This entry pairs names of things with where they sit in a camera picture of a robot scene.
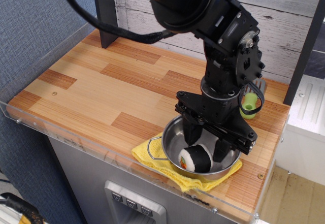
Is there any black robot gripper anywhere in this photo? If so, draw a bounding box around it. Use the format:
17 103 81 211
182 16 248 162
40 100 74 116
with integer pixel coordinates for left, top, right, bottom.
175 89 257 163

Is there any plush sushi roll toy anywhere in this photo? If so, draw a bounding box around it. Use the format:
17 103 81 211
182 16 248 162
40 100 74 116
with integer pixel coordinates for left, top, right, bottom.
178 144 213 173

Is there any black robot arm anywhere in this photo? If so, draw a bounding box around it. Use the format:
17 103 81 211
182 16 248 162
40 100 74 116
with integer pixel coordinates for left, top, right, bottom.
150 0 265 162

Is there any yellow cloth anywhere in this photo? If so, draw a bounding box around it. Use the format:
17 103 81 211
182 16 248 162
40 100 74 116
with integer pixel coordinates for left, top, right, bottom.
132 133 243 193

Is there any white toy sink counter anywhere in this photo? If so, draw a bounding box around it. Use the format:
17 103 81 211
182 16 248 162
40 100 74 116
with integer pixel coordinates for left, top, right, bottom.
275 75 324 185

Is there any silver dispenser button panel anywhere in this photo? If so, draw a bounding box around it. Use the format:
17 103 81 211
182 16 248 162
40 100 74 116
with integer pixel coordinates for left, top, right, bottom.
104 180 167 223

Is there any black yellow object bottom left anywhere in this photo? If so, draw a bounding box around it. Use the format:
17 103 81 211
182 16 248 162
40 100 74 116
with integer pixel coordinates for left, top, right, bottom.
1 193 46 223

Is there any clear acrylic table guard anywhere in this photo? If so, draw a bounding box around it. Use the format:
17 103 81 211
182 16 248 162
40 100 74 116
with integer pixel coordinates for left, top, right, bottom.
1 15 289 223

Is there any grey spatula green handle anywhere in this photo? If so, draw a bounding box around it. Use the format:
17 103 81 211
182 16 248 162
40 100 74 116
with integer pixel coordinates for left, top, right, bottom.
242 78 266 112

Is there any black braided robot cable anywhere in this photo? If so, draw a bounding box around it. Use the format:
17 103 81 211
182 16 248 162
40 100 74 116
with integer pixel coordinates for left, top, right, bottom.
55 0 176 45

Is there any black right shelf post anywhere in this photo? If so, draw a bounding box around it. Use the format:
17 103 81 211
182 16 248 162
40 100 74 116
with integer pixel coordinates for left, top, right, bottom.
283 0 324 106

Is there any black shelf post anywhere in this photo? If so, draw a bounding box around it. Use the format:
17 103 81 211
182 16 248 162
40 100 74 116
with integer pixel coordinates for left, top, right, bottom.
283 0 324 106
91 0 119 49

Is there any black left shelf post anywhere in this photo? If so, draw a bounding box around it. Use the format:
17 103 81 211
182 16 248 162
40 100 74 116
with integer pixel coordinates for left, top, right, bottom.
91 0 119 49

